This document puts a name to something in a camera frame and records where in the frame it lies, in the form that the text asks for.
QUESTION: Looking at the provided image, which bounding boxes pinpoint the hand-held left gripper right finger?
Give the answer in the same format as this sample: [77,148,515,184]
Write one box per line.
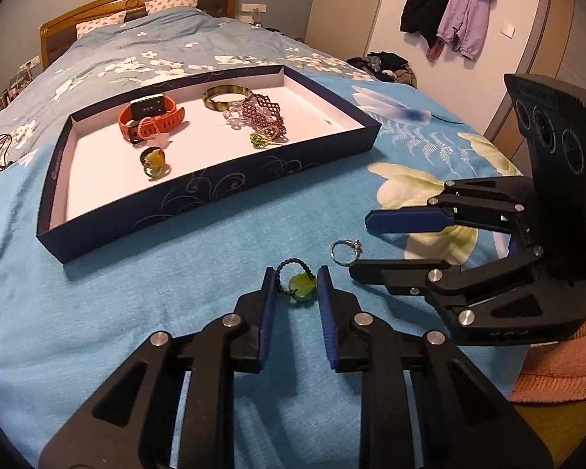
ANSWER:
[315,265,552,469]

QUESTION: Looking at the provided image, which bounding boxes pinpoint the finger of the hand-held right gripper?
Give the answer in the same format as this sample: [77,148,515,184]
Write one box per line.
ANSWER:
[365,176,536,246]
[349,247,575,346]

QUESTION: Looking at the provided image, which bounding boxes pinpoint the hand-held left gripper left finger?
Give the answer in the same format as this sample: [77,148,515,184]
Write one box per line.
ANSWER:
[38,266,279,469]

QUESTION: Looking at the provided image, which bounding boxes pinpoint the green jade pendant black cord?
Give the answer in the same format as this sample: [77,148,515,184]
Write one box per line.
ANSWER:
[273,258,319,306]

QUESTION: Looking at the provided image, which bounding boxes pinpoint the silver ring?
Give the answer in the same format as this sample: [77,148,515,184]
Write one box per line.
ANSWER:
[329,238,364,267]

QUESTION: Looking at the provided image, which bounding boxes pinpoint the green gem pendant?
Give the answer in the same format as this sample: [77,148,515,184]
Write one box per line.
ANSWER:
[249,126,290,148]

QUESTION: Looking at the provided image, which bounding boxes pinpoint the purple beaded mesh bracelet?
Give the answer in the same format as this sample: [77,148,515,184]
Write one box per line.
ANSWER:
[241,93,290,138]

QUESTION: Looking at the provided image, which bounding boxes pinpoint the amber stone ring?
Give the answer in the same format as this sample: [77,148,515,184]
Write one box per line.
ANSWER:
[139,147,171,177]

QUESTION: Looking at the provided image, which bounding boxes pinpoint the dark blue shallow box tray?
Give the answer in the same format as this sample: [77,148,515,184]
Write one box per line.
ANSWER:
[36,63,382,265]

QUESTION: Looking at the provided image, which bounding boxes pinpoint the clear crystal bead bracelet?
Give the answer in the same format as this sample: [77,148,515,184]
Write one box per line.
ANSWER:
[221,102,248,131]

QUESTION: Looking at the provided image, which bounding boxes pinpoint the person's right forearm pink sleeve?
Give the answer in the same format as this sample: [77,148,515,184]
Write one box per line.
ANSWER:
[510,293,586,405]

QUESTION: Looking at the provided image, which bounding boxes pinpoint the blue blanket large white flowers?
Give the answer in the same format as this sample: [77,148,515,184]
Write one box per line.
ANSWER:
[0,66,538,469]

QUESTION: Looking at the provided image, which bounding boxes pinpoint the pile of dark clothes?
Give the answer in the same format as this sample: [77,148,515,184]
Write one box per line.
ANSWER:
[347,51,419,90]

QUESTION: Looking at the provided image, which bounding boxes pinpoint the purple jacket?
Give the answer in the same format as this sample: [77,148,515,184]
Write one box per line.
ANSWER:
[427,0,496,62]

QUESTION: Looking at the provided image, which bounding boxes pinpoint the orange smartwatch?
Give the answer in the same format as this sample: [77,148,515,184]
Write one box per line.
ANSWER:
[118,94,185,145]

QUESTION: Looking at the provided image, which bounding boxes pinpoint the gold bangle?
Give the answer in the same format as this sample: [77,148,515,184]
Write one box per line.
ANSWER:
[202,84,255,113]

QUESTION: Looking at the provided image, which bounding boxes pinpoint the black jacket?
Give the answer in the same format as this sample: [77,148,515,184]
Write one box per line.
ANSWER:
[401,0,456,48]

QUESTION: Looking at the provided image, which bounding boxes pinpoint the person's yellow clothing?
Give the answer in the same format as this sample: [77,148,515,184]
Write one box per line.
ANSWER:
[513,399,586,469]

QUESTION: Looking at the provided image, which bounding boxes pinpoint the blue floral duvet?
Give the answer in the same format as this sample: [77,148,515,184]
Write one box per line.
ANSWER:
[0,7,372,191]

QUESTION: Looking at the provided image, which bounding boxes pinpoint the white patterned pillow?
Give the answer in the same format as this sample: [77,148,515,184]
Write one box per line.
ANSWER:
[145,0,199,14]
[77,11,128,40]

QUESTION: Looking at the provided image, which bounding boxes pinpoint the bedside clutter of bottles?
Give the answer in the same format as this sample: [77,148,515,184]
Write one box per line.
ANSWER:
[0,71,31,109]

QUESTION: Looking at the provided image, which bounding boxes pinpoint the black cable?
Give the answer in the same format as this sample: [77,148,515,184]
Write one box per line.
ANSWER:
[0,121,31,183]

